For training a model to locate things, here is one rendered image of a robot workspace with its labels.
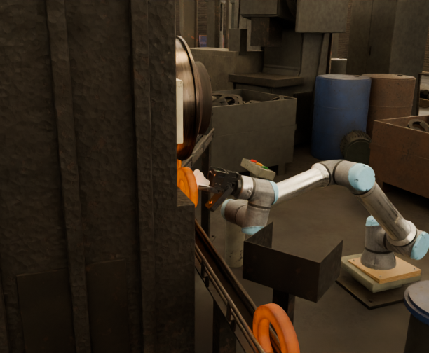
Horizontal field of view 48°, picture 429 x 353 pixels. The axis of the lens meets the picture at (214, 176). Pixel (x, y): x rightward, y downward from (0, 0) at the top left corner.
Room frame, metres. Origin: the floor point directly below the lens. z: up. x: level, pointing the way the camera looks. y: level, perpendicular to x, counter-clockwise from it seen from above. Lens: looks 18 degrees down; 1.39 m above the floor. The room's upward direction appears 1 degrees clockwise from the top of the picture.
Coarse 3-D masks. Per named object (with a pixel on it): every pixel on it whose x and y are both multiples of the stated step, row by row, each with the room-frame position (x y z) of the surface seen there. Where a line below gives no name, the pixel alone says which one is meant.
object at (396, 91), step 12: (372, 84) 5.19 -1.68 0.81; (384, 84) 5.12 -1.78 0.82; (396, 84) 5.09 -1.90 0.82; (408, 84) 5.12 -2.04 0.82; (372, 96) 5.18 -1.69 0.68; (384, 96) 5.11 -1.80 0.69; (396, 96) 5.09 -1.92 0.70; (408, 96) 5.14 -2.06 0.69; (372, 108) 5.17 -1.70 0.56; (384, 108) 5.11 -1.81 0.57; (396, 108) 5.09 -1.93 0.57; (408, 108) 5.16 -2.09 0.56; (372, 120) 5.16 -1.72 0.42
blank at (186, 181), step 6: (180, 168) 1.64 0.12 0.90; (186, 168) 1.63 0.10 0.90; (180, 174) 1.63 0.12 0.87; (186, 174) 1.59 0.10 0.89; (192, 174) 1.59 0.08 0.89; (180, 180) 1.64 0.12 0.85; (186, 180) 1.58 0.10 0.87; (192, 180) 1.58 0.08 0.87; (180, 186) 1.66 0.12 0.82; (186, 186) 1.58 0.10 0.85; (192, 186) 1.57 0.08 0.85; (186, 192) 1.58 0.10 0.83; (192, 192) 1.56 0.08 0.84; (192, 198) 1.56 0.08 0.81
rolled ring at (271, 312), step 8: (272, 304) 1.01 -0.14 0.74; (256, 312) 1.04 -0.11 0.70; (264, 312) 1.00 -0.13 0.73; (272, 312) 0.97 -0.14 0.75; (280, 312) 0.97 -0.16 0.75; (256, 320) 1.04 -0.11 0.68; (264, 320) 1.02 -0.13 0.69; (272, 320) 0.96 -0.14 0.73; (280, 320) 0.94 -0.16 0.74; (288, 320) 0.95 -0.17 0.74; (256, 328) 1.04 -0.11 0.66; (264, 328) 1.03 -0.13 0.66; (280, 328) 0.93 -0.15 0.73; (288, 328) 0.93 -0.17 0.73; (256, 336) 1.03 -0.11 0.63; (264, 336) 1.03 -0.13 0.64; (280, 336) 0.92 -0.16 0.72; (288, 336) 0.91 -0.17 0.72; (296, 336) 0.92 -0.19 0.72; (264, 344) 1.02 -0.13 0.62; (280, 344) 0.92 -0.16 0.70; (288, 344) 0.90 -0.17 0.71; (296, 344) 0.91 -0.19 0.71; (272, 352) 1.01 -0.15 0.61; (288, 352) 0.90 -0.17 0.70; (296, 352) 0.90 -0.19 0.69
